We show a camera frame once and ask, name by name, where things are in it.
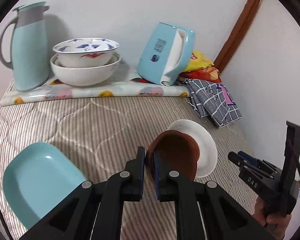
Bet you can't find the red snack bag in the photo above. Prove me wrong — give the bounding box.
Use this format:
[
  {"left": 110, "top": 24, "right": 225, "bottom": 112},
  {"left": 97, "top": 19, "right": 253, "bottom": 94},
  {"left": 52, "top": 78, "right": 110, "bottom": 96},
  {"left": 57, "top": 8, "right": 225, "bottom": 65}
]
[{"left": 179, "top": 66, "right": 222, "bottom": 83}]

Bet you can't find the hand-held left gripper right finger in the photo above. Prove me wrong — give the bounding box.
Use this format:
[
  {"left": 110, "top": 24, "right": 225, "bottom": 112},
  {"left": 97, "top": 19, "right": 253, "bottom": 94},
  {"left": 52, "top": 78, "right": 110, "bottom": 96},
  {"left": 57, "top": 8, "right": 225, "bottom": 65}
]
[{"left": 152, "top": 149, "right": 275, "bottom": 240}]

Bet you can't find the large white bowl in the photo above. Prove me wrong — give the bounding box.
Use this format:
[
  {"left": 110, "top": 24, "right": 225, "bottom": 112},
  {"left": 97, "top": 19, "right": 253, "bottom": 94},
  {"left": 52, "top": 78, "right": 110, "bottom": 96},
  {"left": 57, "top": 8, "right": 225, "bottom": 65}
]
[{"left": 50, "top": 52, "right": 122, "bottom": 87}]

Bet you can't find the light blue thermos jug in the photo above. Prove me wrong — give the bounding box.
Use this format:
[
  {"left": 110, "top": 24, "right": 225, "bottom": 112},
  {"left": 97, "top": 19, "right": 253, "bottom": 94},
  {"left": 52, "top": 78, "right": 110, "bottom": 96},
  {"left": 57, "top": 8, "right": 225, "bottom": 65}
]
[{"left": 0, "top": 2, "right": 50, "bottom": 92}]

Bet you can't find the grey checked cloth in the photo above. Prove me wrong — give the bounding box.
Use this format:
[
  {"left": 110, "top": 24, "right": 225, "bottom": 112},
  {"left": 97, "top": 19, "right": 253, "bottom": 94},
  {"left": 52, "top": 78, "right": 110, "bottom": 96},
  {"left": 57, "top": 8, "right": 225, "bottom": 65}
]
[{"left": 186, "top": 78, "right": 242, "bottom": 128}]

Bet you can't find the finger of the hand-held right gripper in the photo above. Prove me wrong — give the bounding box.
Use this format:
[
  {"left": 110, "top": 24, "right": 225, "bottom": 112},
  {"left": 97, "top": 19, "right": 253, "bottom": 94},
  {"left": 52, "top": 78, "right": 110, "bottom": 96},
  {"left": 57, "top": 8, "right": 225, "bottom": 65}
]
[
  {"left": 227, "top": 151, "right": 260, "bottom": 174},
  {"left": 238, "top": 151, "right": 282, "bottom": 174}
]

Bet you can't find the blue patterned white bowl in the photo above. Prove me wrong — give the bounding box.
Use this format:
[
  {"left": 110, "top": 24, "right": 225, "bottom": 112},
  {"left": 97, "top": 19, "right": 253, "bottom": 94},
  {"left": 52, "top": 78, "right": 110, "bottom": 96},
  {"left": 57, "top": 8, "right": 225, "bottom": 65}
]
[{"left": 52, "top": 37, "right": 120, "bottom": 68}]

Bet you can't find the person's right hand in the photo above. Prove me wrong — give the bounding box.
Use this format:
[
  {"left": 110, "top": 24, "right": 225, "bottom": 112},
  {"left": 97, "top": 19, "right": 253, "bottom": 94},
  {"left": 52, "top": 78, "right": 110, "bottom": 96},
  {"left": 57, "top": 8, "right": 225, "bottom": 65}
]
[{"left": 254, "top": 196, "right": 293, "bottom": 240}]

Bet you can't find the light blue electric kettle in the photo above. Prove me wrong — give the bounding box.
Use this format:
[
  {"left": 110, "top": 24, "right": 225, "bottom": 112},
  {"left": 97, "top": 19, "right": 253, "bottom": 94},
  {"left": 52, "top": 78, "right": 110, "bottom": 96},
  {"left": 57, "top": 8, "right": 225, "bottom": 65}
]
[{"left": 137, "top": 22, "right": 196, "bottom": 87}]

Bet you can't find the small white bowl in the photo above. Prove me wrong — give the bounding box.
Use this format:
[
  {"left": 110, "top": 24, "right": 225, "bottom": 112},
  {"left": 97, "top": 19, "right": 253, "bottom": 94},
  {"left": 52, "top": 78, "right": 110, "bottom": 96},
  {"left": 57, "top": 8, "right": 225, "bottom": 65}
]
[{"left": 169, "top": 119, "right": 218, "bottom": 178}]

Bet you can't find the fruit print table cover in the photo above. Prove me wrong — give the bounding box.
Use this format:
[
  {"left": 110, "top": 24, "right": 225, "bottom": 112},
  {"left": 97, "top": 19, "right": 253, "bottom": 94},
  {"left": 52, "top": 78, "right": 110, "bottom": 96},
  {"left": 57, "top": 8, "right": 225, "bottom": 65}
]
[{"left": 0, "top": 64, "right": 190, "bottom": 106}]

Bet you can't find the brown wooden door frame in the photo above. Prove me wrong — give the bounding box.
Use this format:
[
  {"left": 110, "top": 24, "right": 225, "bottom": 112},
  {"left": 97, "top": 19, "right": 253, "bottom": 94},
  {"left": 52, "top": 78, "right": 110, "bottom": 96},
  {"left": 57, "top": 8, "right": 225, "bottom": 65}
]
[{"left": 213, "top": 0, "right": 265, "bottom": 74}]

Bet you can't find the blue square plate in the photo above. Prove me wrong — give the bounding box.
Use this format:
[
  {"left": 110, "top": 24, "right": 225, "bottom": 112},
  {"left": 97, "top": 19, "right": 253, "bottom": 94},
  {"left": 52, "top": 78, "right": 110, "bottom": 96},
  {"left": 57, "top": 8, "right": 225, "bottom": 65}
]
[{"left": 2, "top": 142, "right": 88, "bottom": 230}]

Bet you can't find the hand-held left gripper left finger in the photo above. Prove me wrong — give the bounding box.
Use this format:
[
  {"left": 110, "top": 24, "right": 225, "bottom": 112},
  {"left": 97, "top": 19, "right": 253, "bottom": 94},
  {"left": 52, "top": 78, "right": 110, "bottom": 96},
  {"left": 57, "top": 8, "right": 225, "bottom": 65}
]
[{"left": 19, "top": 146, "right": 146, "bottom": 240}]

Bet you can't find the striped quilted blanket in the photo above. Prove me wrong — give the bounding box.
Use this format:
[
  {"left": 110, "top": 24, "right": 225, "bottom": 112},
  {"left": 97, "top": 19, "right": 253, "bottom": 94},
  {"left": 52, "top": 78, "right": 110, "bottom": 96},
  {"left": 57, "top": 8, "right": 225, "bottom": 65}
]
[{"left": 0, "top": 79, "right": 262, "bottom": 240}]

